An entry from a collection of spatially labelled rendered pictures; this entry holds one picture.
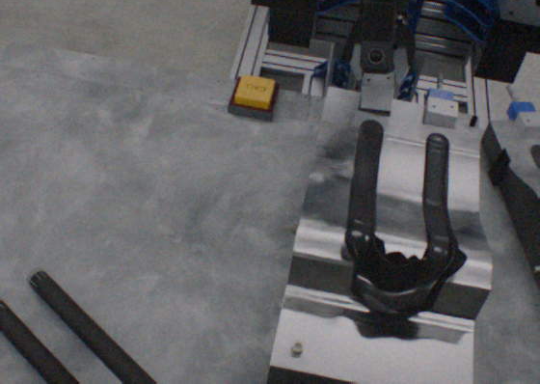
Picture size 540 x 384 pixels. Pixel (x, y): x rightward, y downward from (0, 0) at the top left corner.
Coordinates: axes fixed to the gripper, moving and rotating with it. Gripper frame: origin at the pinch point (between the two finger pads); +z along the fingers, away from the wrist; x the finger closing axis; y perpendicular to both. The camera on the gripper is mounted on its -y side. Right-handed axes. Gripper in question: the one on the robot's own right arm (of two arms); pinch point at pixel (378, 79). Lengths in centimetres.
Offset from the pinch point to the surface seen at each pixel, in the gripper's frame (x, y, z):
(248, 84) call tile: 23.0, 3.5, 8.2
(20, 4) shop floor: 149, 107, 91
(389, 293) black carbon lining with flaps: -5.3, -35.1, 3.0
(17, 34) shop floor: 141, 89, 89
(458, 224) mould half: -14.0, -23.1, 2.9
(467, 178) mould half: -15.4, -12.8, 6.4
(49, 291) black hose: 40, -44, -1
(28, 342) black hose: 39, -52, -3
